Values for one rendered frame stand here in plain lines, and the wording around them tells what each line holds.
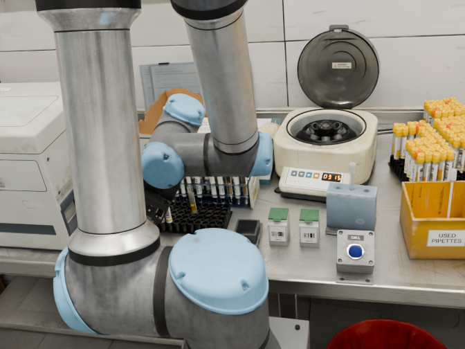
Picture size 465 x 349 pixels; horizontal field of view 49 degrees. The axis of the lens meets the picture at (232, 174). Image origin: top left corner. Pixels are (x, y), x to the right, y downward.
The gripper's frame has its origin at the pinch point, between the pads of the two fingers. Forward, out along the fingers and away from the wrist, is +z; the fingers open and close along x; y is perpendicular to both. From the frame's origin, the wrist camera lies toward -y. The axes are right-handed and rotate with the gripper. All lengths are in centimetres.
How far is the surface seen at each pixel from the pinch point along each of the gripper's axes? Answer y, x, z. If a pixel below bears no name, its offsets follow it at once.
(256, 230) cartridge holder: 25.9, 2.1, -13.8
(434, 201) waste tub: 57, 13, -34
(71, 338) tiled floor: -7, 41, 110
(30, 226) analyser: -18.7, -4.0, 8.4
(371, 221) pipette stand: 47, 7, -26
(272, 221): 27.8, 2.6, -17.5
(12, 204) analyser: -23.4, -4.3, 4.1
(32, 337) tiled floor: -22, 39, 118
